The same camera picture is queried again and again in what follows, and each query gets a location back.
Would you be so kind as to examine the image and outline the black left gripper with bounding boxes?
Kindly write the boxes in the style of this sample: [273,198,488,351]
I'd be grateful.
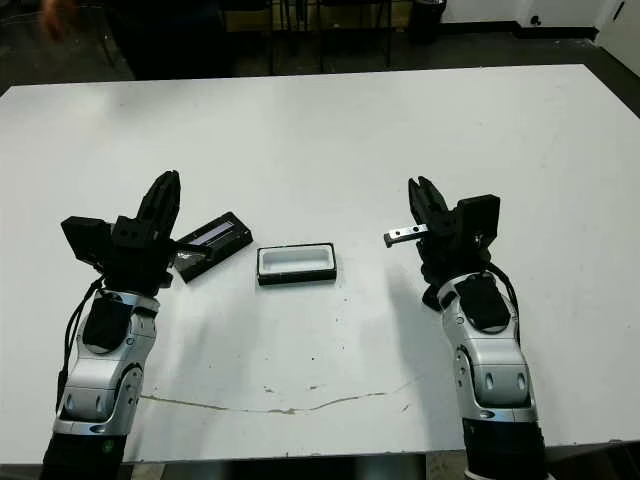
[97,170,181,297]

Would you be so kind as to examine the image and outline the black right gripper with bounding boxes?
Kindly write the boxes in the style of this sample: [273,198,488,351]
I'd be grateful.
[383,175,494,310]

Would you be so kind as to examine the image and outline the black box lid with window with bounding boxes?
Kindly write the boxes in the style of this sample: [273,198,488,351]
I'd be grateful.
[172,211,253,285]

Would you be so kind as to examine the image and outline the black box base white insert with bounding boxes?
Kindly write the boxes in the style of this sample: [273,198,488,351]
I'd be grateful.
[256,242,338,287]

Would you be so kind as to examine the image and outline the person's bare hand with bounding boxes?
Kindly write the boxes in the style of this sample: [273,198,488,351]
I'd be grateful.
[42,0,69,41]

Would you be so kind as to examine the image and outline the person in dark clothes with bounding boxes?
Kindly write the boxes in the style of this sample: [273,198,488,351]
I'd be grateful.
[99,0,237,80]

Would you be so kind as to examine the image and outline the black waste bin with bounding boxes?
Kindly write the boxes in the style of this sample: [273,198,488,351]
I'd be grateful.
[407,0,444,44]

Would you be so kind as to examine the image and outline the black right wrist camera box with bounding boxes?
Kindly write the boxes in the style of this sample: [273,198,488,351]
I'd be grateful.
[453,194,502,247]

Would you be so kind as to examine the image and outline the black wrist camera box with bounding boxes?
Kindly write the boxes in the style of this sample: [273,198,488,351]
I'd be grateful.
[60,215,116,267]
[453,194,502,247]

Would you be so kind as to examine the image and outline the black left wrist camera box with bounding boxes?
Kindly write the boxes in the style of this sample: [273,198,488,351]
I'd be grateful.
[60,215,116,267]

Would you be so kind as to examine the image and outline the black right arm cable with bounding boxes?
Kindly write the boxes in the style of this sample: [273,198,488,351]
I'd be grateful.
[485,263,524,347]

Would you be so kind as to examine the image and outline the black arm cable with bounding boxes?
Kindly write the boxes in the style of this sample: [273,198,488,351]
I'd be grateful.
[485,263,524,347]
[55,278,107,404]

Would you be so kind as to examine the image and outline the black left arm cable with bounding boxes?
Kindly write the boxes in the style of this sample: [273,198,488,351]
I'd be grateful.
[55,278,107,404]

